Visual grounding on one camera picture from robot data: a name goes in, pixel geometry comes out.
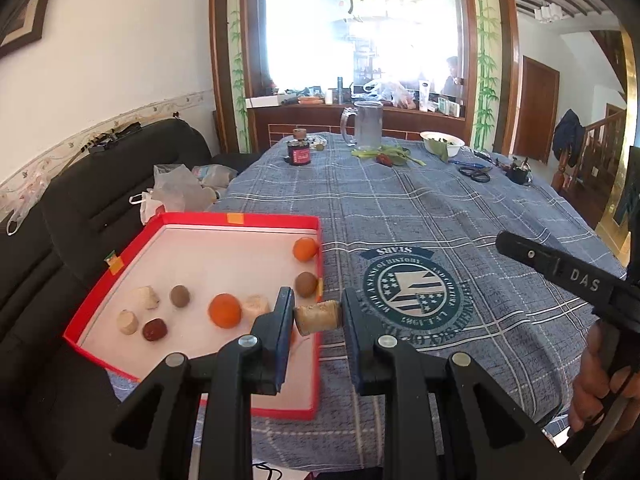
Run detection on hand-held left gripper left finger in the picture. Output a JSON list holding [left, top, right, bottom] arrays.
[[65, 286, 297, 480]]

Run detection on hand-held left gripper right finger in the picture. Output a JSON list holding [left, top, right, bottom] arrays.
[[341, 287, 576, 480]]

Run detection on small orange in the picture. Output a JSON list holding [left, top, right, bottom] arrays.
[[208, 293, 243, 330], [292, 237, 319, 263]]

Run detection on red cardboard box tray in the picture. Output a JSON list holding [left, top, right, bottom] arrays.
[[63, 212, 323, 421]]

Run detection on person's right hand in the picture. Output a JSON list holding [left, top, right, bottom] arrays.
[[571, 325, 632, 434]]

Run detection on small black container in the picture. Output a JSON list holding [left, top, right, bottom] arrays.
[[505, 156, 534, 184]]

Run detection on wooden stair railing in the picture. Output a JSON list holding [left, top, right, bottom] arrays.
[[550, 104, 628, 226]]

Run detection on blue plaid tablecloth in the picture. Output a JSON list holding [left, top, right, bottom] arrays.
[[107, 132, 628, 471]]

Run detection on dark hanging jacket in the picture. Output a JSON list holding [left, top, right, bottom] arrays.
[[552, 108, 585, 163]]

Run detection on small dark gadget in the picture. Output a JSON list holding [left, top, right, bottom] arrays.
[[472, 149, 511, 168]]

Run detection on brown wooden door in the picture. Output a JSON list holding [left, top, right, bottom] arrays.
[[510, 56, 561, 163]]

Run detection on crumpled pale plastic bag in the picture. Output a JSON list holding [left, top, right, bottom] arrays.
[[192, 165, 239, 192]]

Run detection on clear plastic bag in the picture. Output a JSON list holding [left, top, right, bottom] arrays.
[[129, 164, 211, 226]]

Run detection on dark jar with red label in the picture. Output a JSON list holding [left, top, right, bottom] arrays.
[[287, 129, 312, 166]]

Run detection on white bowl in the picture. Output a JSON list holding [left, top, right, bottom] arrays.
[[420, 131, 465, 157]]

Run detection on green leaves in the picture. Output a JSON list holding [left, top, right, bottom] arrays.
[[351, 144, 428, 167]]

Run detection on clear glass mug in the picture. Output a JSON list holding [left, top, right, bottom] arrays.
[[340, 101, 385, 150]]

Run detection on wooden glass partition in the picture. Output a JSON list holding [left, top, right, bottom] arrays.
[[209, 0, 521, 157]]

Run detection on flat white box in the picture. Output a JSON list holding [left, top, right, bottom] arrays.
[[246, 94, 298, 109]]

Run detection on black sofa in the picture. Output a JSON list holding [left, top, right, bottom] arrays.
[[0, 117, 256, 480]]

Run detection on translucent plastic bag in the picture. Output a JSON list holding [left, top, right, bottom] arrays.
[[365, 80, 416, 109]]

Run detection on long black tool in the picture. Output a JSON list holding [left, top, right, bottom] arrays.
[[72, 122, 146, 161]]

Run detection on white plastic bag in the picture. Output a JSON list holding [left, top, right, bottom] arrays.
[[5, 175, 46, 236]]

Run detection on framed horse painting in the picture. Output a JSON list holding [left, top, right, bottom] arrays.
[[0, 0, 56, 59]]

